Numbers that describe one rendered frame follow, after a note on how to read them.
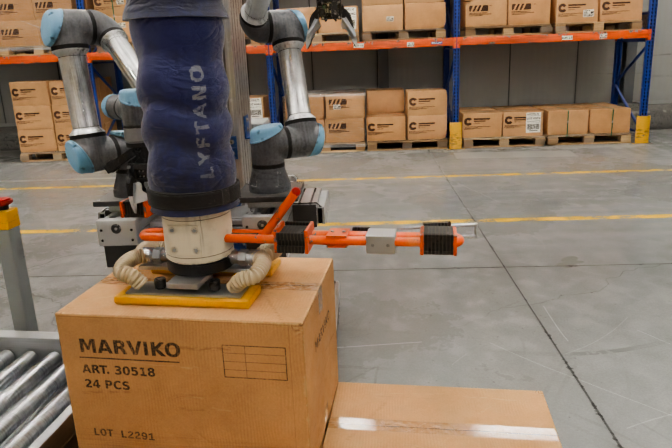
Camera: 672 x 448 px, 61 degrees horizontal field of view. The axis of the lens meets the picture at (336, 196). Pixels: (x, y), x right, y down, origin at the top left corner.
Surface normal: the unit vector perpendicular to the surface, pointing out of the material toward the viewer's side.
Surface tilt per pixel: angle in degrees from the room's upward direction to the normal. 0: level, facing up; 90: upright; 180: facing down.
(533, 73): 90
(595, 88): 90
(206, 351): 90
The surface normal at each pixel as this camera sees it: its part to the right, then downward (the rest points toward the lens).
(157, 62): -0.24, 0.03
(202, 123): 0.61, -0.18
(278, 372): -0.16, 0.26
